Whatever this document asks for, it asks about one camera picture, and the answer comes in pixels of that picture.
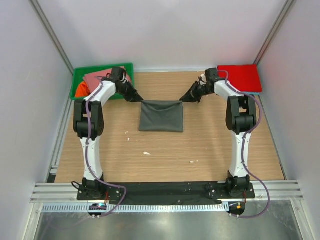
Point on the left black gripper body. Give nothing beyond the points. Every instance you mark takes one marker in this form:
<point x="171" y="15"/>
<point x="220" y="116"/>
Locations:
<point x="122" y="88"/>

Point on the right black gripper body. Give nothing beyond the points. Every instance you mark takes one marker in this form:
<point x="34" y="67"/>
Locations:
<point x="204" y="90"/>

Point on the grey t shirt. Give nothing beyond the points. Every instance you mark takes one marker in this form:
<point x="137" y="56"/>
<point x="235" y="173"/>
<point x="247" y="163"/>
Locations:
<point x="161" y="116"/>

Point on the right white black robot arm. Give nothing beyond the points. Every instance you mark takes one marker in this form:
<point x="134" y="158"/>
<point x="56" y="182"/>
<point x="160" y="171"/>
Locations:
<point x="241" y="119"/>

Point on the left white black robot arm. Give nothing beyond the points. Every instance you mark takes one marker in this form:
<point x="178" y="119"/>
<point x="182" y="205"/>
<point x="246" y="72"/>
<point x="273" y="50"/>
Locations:
<point x="88" y="124"/>

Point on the pink folded t shirt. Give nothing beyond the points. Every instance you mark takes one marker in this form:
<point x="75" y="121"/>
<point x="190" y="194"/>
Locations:
<point x="92" y="74"/>

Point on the red folded t shirt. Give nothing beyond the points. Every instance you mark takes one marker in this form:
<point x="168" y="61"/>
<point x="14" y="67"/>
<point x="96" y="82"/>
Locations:
<point x="245" y="78"/>

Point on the orange t shirt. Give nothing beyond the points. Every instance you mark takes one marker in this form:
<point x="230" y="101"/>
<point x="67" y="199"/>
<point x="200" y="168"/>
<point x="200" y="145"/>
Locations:
<point x="82" y="90"/>

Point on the green plastic bin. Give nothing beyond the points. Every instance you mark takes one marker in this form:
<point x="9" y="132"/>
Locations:
<point x="80" y="72"/>

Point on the light blue folded t shirt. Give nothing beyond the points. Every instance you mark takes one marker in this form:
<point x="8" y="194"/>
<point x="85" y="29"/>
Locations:
<point x="251" y="93"/>

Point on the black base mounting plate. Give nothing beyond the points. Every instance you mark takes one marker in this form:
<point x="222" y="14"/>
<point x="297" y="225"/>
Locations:
<point x="164" y="193"/>

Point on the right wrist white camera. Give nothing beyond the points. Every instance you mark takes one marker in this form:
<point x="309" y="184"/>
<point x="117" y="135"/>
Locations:
<point x="202" y="78"/>

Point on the white slotted cable duct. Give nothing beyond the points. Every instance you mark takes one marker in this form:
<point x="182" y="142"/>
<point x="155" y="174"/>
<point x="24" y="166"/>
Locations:
<point x="98" y="207"/>

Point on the aluminium frame rail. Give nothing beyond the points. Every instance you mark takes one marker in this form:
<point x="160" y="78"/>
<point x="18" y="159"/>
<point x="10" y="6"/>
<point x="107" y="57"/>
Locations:
<point x="53" y="193"/>

